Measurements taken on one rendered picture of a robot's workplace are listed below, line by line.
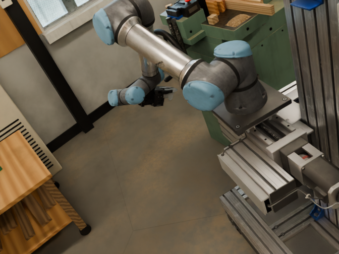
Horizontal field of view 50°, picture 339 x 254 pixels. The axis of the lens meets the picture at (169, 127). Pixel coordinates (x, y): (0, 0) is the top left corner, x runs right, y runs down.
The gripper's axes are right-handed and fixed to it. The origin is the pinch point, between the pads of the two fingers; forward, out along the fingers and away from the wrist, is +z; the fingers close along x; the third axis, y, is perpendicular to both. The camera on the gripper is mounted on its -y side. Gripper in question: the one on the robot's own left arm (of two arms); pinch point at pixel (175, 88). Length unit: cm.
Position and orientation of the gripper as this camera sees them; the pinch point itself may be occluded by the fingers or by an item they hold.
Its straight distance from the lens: 184.0
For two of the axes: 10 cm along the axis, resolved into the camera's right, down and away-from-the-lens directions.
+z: 8.3, -1.3, 5.5
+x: 5.6, 3.5, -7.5
